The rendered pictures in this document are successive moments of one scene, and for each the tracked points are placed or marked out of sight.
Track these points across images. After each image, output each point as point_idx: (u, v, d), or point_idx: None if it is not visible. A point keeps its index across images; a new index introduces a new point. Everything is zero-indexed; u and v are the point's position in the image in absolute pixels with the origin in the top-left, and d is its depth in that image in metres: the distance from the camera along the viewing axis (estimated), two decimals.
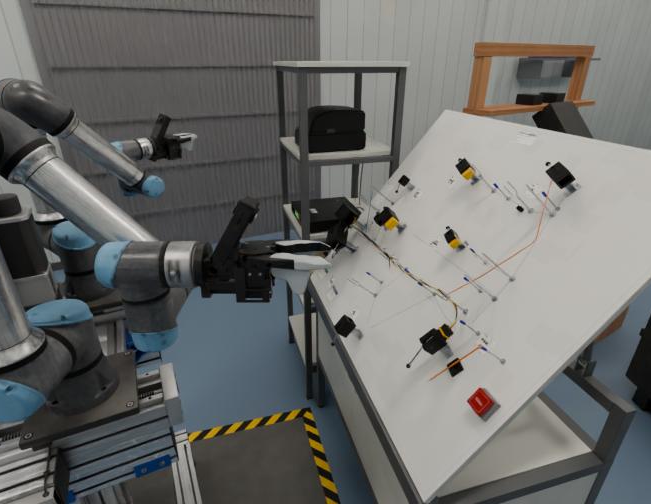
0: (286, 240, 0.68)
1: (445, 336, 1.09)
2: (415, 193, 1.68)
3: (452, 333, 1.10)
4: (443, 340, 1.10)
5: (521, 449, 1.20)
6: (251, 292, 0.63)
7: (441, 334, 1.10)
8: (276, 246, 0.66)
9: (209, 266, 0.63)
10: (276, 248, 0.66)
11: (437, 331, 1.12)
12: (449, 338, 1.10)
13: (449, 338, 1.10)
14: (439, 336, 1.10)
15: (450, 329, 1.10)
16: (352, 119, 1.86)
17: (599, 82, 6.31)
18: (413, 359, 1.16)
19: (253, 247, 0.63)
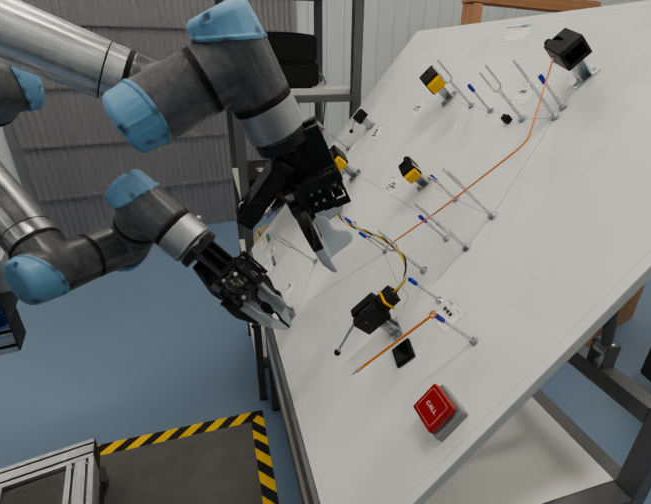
0: (307, 239, 0.56)
1: (386, 304, 0.70)
2: (374, 131, 1.28)
3: (398, 299, 0.70)
4: (384, 310, 0.71)
5: (508, 477, 0.80)
6: None
7: (381, 301, 0.71)
8: None
9: None
10: None
11: (376, 297, 0.72)
12: (394, 307, 0.70)
13: (394, 308, 0.70)
14: (378, 304, 0.71)
15: (395, 293, 0.70)
16: (299, 46, 1.47)
17: None
18: (343, 342, 0.76)
19: None
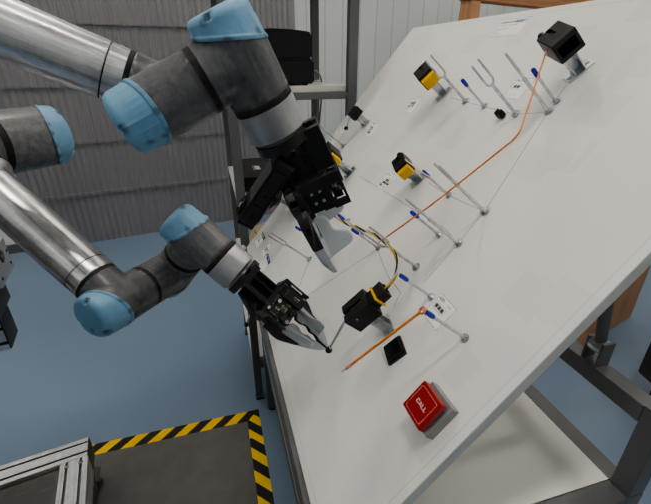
0: (307, 239, 0.56)
1: (377, 301, 0.69)
2: (369, 128, 1.27)
3: (389, 296, 0.69)
4: (375, 307, 0.70)
5: (502, 476, 0.80)
6: None
7: (372, 298, 0.70)
8: None
9: None
10: None
11: (367, 293, 0.71)
12: (385, 304, 0.70)
13: (385, 305, 0.70)
14: (369, 301, 0.70)
15: (386, 289, 0.69)
16: (295, 42, 1.46)
17: None
18: (334, 339, 0.75)
19: None
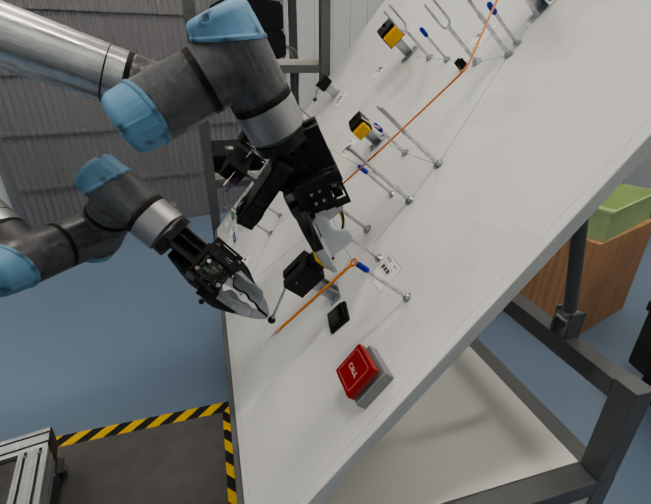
0: (307, 240, 0.56)
1: (318, 262, 0.62)
2: (338, 98, 1.20)
3: (332, 258, 0.63)
4: (316, 269, 0.63)
5: (462, 458, 0.73)
6: None
7: (313, 259, 0.63)
8: None
9: None
10: None
11: (309, 255, 0.65)
12: (327, 267, 0.63)
13: (327, 267, 0.63)
14: (310, 262, 0.63)
15: None
16: (264, 13, 1.39)
17: None
18: (276, 307, 0.69)
19: None
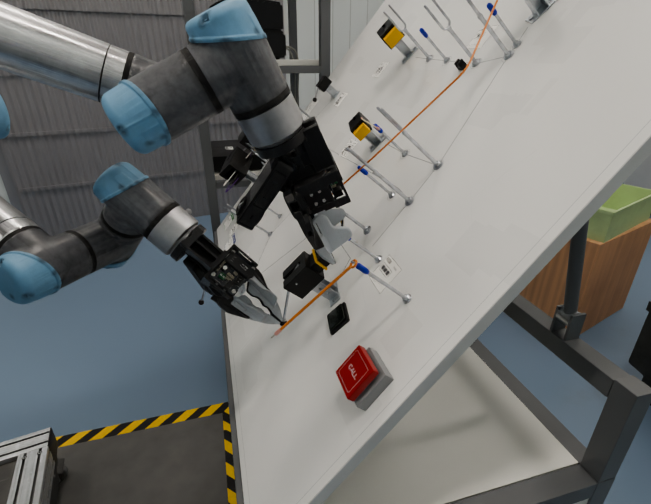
0: (308, 239, 0.57)
1: (317, 263, 0.62)
2: (338, 99, 1.20)
3: None
4: (316, 270, 0.63)
5: (462, 459, 0.73)
6: None
7: (313, 260, 0.63)
8: None
9: None
10: None
11: (309, 256, 0.65)
12: (327, 268, 0.63)
13: (327, 269, 0.63)
14: (310, 263, 0.63)
15: None
16: (264, 13, 1.39)
17: None
18: (284, 310, 0.69)
19: None
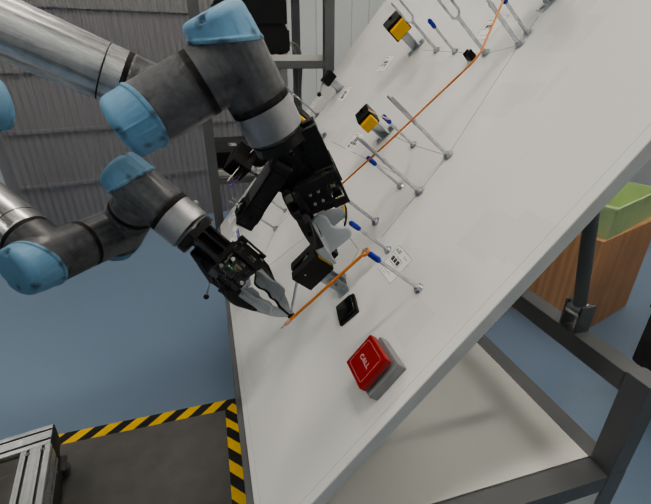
0: (308, 239, 0.57)
1: (321, 259, 0.62)
2: (343, 93, 1.20)
3: (335, 254, 0.62)
4: None
5: (471, 453, 0.72)
6: None
7: None
8: None
9: None
10: None
11: None
12: (331, 263, 0.63)
13: (331, 264, 0.63)
14: None
15: None
16: (268, 8, 1.39)
17: None
18: (292, 302, 0.69)
19: None
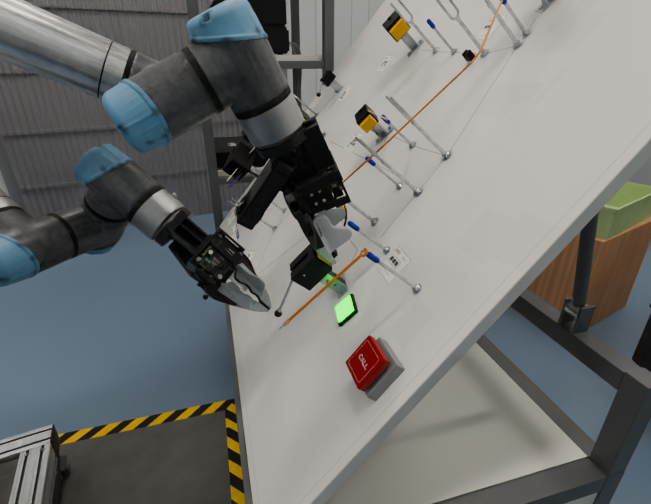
0: (308, 239, 0.57)
1: (321, 258, 0.62)
2: (342, 93, 1.20)
3: (335, 254, 0.62)
4: None
5: (470, 453, 0.72)
6: None
7: None
8: None
9: None
10: None
11: None
12: (330, 263, 0.63)
13: (330, 264, 0.63)
14: None
15: None
16: (267, 8, 1.39)
17: None
18: (283, 300, 0.68)
19: None
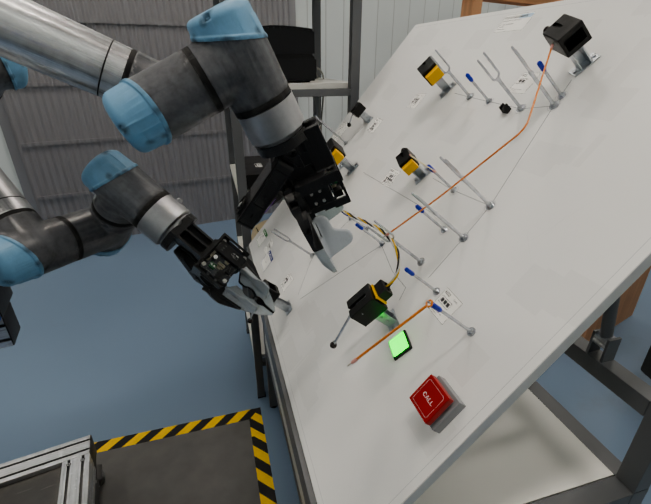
0: (307, 239, 0.56)
1: (378, 299, 0.69)
2: (372, 125, 1.27)
3: (390, 294, 0.69)
4: None
5: (507, 472, 0.79)
6: None
7: (373, 296, 0.70)
8: None
9: None
10: None
11: None
12: (386, 302, 0.70)
13: (386, 303, 0.70)
14: None
15: (387, 288, 0.69)
16: (297, 39, 1.46)
17: None
18: (339, 334, 0.75)
19: None
